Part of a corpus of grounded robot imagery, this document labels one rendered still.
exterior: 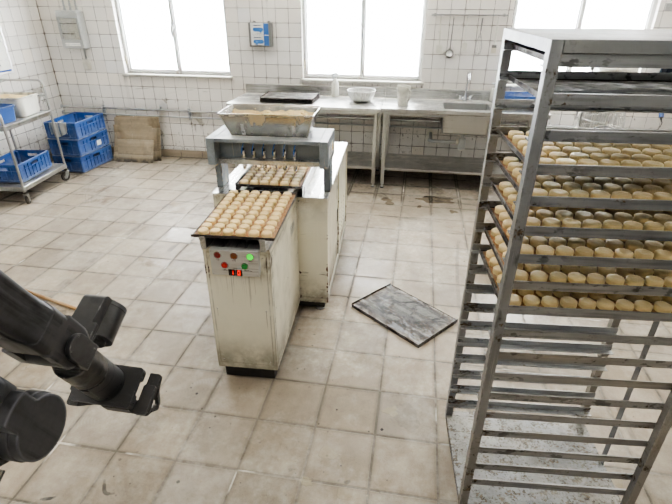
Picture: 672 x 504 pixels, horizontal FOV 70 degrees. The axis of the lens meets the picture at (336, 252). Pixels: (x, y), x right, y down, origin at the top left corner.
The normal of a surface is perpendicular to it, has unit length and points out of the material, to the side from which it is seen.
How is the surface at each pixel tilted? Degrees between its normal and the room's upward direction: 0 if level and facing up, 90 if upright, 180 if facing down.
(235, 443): 0
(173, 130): 90
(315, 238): 90
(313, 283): 90
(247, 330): 90
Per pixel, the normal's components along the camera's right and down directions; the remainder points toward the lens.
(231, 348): -0.11, 0.47
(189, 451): 0.00, -0.88
